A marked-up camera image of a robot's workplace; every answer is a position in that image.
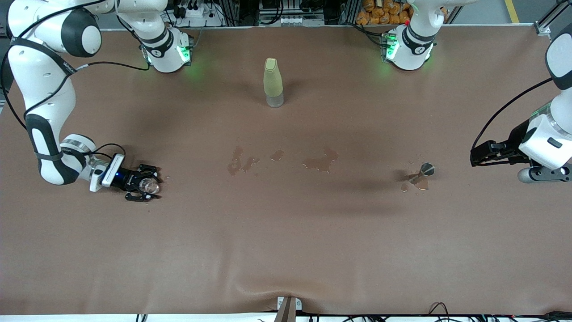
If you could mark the orange snack bag pile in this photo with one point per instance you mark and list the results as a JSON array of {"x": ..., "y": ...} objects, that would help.
[{"x": 384, "y": 13}]

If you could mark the white connector block row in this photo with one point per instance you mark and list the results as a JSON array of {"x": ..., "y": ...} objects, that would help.
[{"x": 292, "y": 20}]

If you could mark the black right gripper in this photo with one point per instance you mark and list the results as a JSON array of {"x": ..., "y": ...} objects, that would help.
[{"x": 126, "y": 180}]

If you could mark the brown table mat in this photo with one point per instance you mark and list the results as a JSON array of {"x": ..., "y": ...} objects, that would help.
[{"x": 286, "y": 246}]

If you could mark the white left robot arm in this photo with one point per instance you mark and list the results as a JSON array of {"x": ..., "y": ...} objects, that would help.
[{"x": 413, "y": 44}]

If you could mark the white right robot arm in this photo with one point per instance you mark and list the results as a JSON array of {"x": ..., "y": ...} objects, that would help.
[{"x": 42, "y": 85}]

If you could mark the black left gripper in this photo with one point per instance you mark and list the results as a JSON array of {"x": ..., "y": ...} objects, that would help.
[{"x": 515, "y": 142}]

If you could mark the aluminium frame profile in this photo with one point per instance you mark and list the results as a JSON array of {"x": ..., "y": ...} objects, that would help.
[{"x": 554, "y": 11}]

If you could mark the white power strip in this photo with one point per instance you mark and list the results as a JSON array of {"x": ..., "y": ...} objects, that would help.
[{"x": 196, "y": 12}]

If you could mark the clear glass cup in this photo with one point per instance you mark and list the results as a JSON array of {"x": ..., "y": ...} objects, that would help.
[{"x": 149, "y": 185}]

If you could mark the yellow-green frosted bottle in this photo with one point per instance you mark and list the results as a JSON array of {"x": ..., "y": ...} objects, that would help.
[{"x": 273, "y": 82}]

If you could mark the steel double jigger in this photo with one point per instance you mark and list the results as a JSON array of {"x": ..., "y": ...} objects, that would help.
[{"x": 427, "y": 169}]

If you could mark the grey bracket with post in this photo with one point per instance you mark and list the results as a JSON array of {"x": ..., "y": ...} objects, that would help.
[{"x": 286, "y": 313}]

